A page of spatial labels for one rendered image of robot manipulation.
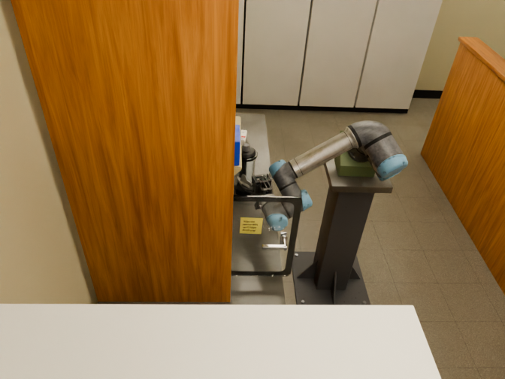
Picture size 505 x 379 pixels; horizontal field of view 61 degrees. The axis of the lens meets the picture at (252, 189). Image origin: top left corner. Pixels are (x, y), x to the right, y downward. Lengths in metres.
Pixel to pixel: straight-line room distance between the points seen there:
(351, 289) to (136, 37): 2.32
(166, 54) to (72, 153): 0.40
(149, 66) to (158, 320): 0.80
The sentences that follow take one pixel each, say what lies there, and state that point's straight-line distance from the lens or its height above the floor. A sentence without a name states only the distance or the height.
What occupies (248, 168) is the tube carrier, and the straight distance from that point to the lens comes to 2.00.
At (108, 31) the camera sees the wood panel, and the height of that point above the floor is 1.94.
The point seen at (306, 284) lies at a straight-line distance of 2.95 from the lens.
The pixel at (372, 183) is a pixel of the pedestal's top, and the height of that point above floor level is 0.94.
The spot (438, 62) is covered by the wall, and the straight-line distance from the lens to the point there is 5.51.
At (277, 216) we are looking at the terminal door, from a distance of 1.46.
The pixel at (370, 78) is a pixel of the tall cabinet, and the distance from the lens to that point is 4.80.
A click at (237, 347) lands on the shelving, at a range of 0.36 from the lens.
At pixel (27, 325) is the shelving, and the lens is 0.40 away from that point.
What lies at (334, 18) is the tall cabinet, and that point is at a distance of 4.47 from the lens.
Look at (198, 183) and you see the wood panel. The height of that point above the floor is 1.51.
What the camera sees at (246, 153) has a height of 1.18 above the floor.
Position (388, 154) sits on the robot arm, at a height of 1.41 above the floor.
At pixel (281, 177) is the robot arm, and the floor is 1.27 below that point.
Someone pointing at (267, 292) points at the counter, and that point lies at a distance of 1.71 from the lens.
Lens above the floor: 2.29
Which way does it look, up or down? 39 degrees down
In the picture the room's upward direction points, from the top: 4 degrees clockwise
